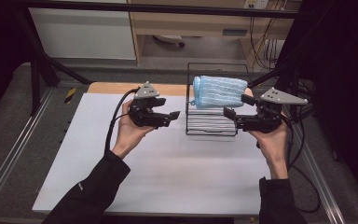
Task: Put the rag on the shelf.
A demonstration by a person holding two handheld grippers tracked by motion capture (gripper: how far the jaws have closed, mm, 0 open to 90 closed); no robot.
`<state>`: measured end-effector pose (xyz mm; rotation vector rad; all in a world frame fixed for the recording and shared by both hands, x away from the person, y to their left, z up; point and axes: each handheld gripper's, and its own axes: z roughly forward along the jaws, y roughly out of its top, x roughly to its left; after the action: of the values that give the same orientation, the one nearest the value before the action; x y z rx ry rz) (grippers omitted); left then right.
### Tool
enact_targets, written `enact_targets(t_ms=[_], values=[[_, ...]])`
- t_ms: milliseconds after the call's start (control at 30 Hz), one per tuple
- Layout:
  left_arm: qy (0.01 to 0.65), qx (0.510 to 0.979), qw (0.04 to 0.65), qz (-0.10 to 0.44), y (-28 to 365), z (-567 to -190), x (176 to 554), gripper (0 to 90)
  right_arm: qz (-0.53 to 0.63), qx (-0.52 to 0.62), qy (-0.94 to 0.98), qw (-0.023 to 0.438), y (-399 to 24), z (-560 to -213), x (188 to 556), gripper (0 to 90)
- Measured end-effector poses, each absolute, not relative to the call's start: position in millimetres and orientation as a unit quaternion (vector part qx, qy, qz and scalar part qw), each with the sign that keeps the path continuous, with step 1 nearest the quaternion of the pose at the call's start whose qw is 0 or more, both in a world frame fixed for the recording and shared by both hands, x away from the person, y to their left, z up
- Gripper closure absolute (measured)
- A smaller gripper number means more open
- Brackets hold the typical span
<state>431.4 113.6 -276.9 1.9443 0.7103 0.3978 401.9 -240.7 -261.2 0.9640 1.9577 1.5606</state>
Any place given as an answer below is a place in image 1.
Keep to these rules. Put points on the white cabinet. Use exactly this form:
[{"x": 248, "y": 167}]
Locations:
[{"x": 84, "y": 34}]

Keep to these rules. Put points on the white wall socket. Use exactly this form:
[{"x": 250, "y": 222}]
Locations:
[{"x": 256, "y": 3}]

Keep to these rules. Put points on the black frame strut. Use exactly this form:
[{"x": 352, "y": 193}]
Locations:
[
  {"x": 38, "y": 62},
  {"x": 287, "y": 77}
]

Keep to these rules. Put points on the wooden desk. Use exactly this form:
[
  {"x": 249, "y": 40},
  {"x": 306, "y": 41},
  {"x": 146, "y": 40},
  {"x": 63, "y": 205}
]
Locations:
[{"x": 199, "y": 23}]

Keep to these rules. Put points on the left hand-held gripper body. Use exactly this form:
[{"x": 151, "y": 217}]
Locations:
[{"x": 146, "y": 116}]

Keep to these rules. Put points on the person's left hand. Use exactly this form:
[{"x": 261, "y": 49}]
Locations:
[{"x": 129, "y": 132}]

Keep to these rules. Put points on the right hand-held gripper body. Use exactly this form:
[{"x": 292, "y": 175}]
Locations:
[{"x": 264, "y": 119}]

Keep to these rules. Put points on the blue striped towel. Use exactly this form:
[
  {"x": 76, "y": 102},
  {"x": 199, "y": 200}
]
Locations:
[{"x": 219, "y": 91}]

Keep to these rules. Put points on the black curtain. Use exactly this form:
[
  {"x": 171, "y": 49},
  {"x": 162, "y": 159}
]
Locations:
[{"x": 345, "y": 77}]

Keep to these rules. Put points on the office chair base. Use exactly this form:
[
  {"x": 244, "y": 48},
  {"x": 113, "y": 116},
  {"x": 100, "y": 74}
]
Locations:
[{"x": 169, "y": 39}]

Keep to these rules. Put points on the aluminium rail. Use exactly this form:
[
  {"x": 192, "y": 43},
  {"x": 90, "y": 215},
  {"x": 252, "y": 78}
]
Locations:
[
  {"x": 15, "y": 149},
  {"x": 320, "y": 177}
]

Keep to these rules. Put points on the black horizontal frame bar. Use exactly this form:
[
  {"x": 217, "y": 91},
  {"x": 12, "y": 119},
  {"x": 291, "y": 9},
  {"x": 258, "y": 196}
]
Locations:
[{"x": 155, "y": 7}]

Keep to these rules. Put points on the person's right hand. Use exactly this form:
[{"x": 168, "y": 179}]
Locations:
[{"x": 273, "y": 149}]

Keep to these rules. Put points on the yellow black tape strip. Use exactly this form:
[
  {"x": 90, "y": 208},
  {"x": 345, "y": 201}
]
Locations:
[{"x": 70, "y": 95}]

